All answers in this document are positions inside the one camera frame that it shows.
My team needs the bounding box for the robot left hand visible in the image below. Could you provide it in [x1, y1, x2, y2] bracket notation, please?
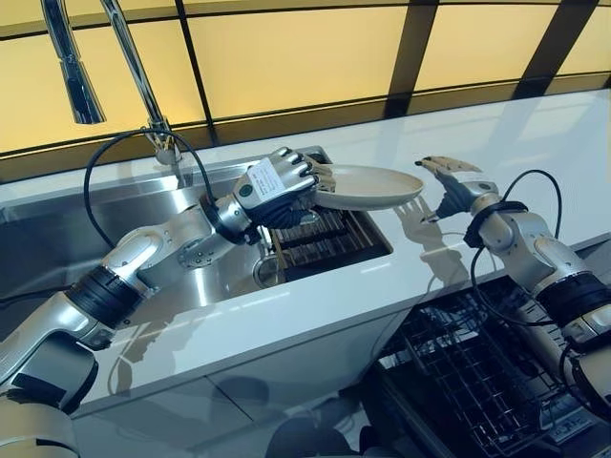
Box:
[231, 146, 335, 228]

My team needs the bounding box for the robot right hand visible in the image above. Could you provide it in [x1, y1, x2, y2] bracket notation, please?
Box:
[413, 155, 500, 224]

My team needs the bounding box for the small cream plate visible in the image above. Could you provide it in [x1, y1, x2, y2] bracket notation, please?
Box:
[312, 164, 425, 213]

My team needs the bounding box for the black built-in dishwasher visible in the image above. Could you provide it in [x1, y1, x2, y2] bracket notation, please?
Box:
[371, 274, 611, 458]

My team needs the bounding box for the black sink dish rack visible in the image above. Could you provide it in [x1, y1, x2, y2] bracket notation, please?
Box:
[266, 147, 386, 279]

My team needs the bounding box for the round sink drain strainer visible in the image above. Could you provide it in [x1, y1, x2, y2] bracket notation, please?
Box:
[251, 255, 287, 287]

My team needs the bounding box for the chrome pull-down faucet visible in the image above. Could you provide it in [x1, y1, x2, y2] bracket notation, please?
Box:
[40, 0, 185, 188]

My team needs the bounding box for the stainless steel sink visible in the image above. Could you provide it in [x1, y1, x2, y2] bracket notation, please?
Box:
[0, 145, 395, 335]

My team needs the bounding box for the dishwasher wire rack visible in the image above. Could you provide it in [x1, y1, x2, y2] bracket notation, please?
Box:
[379, 281, 611, 458]

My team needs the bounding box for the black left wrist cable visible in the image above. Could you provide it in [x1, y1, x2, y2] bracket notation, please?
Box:
[83, 131, 217, 249]

